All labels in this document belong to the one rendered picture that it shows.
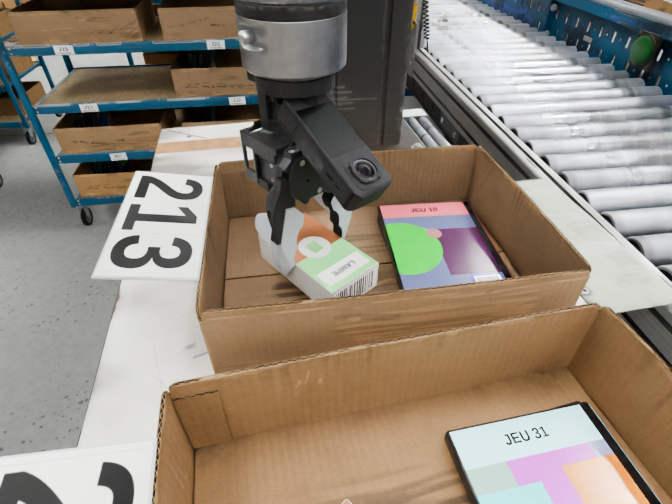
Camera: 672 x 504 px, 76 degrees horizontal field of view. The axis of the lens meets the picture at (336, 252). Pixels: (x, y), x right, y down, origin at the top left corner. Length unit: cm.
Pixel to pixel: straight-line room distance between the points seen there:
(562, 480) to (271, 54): 40
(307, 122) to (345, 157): 4
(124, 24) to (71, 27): 17
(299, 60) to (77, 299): 156
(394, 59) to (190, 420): 64
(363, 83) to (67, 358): 126
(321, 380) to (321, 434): 6
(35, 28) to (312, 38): 159
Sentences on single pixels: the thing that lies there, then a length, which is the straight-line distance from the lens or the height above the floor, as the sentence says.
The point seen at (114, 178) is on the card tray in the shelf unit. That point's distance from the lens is 205.
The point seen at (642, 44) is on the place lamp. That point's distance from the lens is 150.
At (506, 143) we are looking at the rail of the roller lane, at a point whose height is 74.
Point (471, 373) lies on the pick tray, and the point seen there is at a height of 78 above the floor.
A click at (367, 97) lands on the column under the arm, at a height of 86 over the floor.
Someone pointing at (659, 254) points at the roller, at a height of 74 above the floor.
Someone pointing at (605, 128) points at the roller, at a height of 74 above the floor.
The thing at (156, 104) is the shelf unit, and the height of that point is 53.
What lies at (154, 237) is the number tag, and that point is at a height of 86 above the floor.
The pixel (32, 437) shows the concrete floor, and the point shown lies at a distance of 151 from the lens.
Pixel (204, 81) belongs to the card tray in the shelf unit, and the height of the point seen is 59.
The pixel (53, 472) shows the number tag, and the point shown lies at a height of 86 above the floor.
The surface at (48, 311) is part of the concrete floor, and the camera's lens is 184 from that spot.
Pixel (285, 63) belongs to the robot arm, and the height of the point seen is 103.
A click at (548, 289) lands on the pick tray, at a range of 47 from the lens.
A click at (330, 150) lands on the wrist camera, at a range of 36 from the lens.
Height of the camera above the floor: 113
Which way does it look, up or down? 40 degrees down
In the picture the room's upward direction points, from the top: straight up
